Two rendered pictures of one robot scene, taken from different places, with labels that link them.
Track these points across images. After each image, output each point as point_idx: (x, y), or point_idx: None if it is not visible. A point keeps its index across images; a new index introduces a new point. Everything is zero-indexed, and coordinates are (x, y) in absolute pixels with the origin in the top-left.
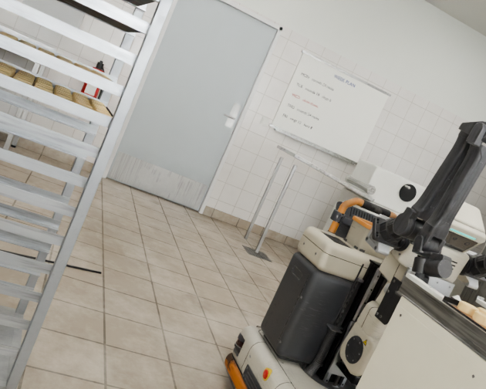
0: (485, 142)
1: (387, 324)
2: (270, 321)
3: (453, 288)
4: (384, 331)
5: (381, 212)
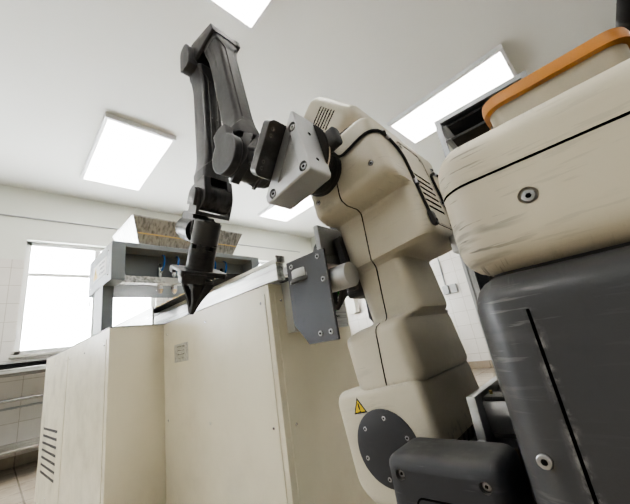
0: None
1: (347, 314)
2: None
3: (314, 234)
4: (348, 320)
5: (618, 23)
